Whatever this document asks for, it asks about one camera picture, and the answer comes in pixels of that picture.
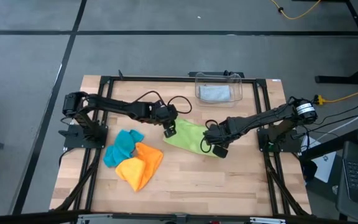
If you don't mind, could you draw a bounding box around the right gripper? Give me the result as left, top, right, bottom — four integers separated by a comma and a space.
203, 118, 239, 159

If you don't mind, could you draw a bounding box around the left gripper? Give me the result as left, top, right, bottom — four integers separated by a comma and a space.
149, 104, 179, 139

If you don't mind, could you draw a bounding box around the lime green microfiber towel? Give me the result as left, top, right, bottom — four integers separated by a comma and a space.
162, 117, 221, 157

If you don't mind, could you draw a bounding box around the orange microfiber towel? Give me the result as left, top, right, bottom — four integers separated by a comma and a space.
115, 142, 165, 193

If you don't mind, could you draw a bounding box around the light grey microfiber towel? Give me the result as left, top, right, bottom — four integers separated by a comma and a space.
198, 84, 232, 103

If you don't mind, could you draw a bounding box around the teal microfiber towel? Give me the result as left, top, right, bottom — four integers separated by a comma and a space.
103, 129, 145, 169

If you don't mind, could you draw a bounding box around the clear plastic bin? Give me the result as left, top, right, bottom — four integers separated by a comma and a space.
194, 72, 244, 108

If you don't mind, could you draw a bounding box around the black front crossbar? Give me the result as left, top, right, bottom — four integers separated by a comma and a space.
0, 210, 358, 224

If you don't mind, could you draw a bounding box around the white paper sheet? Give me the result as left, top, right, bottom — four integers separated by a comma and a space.
301, 136, 337, 184

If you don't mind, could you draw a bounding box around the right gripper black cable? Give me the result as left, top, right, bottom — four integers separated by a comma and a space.
200, 119, 222, 154

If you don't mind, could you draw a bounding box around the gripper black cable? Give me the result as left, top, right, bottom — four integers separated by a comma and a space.
131, 90, 193, 115
200, 119, 222, 154

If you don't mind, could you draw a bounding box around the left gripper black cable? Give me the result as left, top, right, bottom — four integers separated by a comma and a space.
131, 90, 193, 115

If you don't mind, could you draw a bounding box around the black aluminium table frame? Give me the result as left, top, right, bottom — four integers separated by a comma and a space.
54, 75, 311, 218

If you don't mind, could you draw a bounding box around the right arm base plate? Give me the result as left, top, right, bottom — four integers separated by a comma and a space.
256, 126, 303, 154

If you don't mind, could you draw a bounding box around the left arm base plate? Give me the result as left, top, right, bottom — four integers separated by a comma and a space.
58, 123, 109, 149

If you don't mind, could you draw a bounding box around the yellow power plug cable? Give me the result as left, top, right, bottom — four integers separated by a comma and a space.
314, 90, 358, 105

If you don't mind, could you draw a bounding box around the white cable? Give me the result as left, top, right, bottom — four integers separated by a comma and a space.
317, 103, 358, 141

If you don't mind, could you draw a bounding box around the black desk frame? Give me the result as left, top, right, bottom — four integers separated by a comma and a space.
314, 0, 358, 85

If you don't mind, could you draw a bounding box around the yellow floor cable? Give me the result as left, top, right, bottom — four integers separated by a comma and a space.
270, 0, 323, 21

